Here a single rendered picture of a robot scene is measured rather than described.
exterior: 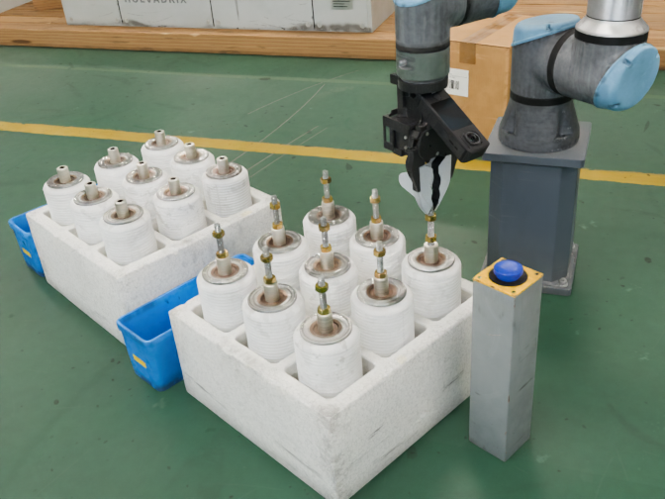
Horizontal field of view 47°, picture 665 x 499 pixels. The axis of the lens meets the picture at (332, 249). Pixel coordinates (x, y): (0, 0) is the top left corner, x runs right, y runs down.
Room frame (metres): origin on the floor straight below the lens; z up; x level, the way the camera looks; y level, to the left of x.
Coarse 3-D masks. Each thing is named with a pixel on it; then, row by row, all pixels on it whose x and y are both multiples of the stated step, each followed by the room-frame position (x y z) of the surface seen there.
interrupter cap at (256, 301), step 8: (256, 288) 0.99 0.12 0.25; (280, 288) 0.98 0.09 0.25; (288, 288) 0.98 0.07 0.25; (248, 296) 0.97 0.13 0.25; (256, 296) 0.97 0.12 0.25; (264, 296) 0.97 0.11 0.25; (280, 296) 0.97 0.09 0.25; (288, 296) 0.96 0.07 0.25; (296, 296) 0.96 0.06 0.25; (248, 304) 0.95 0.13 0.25; (256, 304) 0.95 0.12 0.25; (264, 304) 0.95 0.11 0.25; (272, 304) 0.95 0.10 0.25; (280, 304) 0.94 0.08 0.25; (288, 304) 0.94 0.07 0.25; (264, 312) 0.93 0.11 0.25; (272, 312) 0.92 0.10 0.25
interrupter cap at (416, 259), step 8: (424, 248) 1.06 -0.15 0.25; (440, 248) 1.06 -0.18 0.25; (408, 256) 1.04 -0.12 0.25; (416, 256) 1.04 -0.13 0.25; (424, 256) 1.04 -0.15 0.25; (440, 256) 1.04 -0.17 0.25; (448, 256) 1.03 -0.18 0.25; (416, 264) 1.02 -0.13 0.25; (424, 264) 1.02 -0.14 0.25; (432, 264) 1.02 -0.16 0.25; (440, 264) 1.01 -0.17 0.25; (448, 264) 1.01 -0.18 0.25; (432, 272) 0.99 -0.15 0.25
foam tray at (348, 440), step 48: (192, 336) 1.01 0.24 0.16; (240, 336) 0.98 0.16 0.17; (432, 336) 0.93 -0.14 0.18; (192, 384) 1.03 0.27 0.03; (240, 384) 0.92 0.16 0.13; (288, 384) 0.84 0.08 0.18; (384, 384) 0.84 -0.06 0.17; (432, 384) 0.91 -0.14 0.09; (240, 432) 0.94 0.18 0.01; (288, 432) 0.84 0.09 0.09; (336, 432) 0.77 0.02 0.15; (384, 432) 0.84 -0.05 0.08; (336, 480) 0.77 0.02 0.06
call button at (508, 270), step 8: (496, 264) 0.88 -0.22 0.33; (504, 264) 0.88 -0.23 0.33; (512, 264) 0.88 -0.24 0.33; (520, 264) 0.88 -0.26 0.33; (496, 272) 0.87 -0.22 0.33; (504, 272) 0.86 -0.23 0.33; (512, 272) 0.86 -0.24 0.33; (520, 272) 0.86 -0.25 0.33; (504, 280) 0.86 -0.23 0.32; (512, 280) 0.86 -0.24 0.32
